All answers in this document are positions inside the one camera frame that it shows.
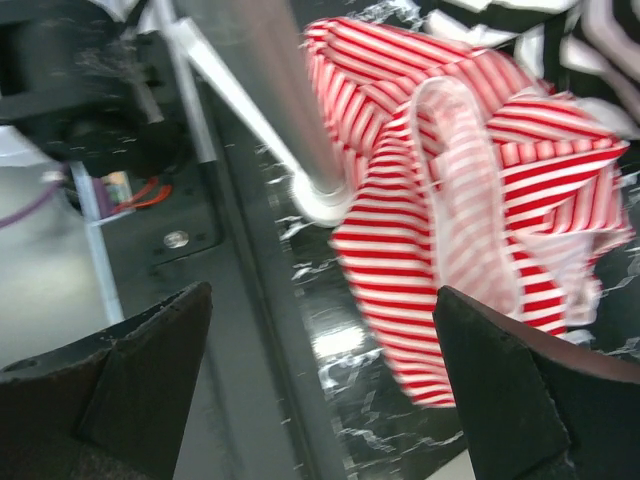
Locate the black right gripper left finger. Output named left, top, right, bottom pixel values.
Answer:
left=1, top=282, right=212, bottom=479

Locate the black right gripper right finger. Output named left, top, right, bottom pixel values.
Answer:
left=434, top=287, right=639, bottom=479

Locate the red white striped tank top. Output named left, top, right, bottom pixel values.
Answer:
left=304, top=17, right=633, bottom=408

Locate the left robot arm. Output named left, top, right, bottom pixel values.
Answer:
left=1, top=1, right=192, bottom=179

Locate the black white striped tank top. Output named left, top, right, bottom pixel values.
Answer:
left=424, top=0, right=639, bottom=141

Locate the black marble pattern mat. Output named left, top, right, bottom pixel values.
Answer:
left=225, top=1, right=639, bottom=479

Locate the white clothes rack base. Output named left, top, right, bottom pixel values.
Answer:
left=149, top=1, right=352, bottom=227

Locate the grey clothes rack pole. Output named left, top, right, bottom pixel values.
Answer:
left=192, top=1, right=346, bottom=194

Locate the aluminium frame rail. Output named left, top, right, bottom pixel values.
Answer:
left=71, top=162, right=124, bottom=325

